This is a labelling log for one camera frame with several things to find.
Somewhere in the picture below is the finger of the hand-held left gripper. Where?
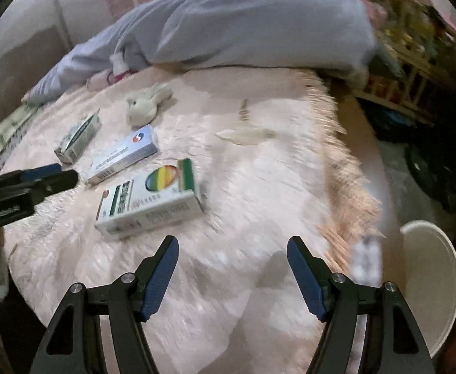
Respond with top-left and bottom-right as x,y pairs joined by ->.
20,164 -> 63,183
29,170 -> 79,203

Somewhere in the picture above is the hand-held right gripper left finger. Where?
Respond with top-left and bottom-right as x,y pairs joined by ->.
29,235 -> 180,374

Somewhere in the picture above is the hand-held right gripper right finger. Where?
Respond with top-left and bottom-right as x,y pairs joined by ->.
286,236 -> 435,374

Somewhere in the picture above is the white box with rainbow circle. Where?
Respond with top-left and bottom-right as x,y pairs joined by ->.
95,158 -> 206,240

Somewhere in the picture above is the white round bin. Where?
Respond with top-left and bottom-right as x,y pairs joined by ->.
399,220 -> 456,359

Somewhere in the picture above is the green and white box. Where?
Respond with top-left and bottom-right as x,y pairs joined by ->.
54,114 -> 102,164

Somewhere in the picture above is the green plaid cloth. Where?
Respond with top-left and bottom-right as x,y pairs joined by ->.
0,105 -> 38,176

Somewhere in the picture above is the blue and white box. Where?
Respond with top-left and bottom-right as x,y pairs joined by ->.
85,125 -> 159,185

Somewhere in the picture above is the small pink pouch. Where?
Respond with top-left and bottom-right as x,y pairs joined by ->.
86,69 -> 116,92

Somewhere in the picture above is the white plush toy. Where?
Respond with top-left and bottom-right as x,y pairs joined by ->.
126,83 -> 174,127

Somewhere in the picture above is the white bottle with pink cap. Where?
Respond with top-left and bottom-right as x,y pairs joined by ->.
109,50 -> 131,79

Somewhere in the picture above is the dark bag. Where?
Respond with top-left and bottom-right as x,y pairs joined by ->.
405,140 -> 456,219

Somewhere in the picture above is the grey-blue duvet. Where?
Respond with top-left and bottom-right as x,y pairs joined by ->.
23,0 -> 377,104

